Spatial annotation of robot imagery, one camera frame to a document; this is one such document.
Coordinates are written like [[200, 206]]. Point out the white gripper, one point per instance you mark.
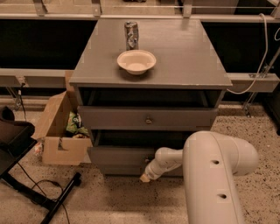
[[151, 171]]

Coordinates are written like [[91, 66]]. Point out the grey drawer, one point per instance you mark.
[[127, 152], [142, 118]]

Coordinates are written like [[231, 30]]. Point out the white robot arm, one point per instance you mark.
[[209, 161]]

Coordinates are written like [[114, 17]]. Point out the grey wooden drawer cabinet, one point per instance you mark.
[[188, 73]]

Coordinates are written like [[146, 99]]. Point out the green snack bag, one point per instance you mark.
[[74, 126]]

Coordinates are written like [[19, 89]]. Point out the open cardboard box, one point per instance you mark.
[[51, 130]]

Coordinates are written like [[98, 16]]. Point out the white paper bowl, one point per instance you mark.
[[136, 62]]

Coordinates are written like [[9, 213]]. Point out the black office chair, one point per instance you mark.
[[15, 141]]

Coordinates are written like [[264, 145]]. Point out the silver drink can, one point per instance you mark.
[[131, 35]]

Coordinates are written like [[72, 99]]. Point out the grey metal rail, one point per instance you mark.
[[38, 78]]

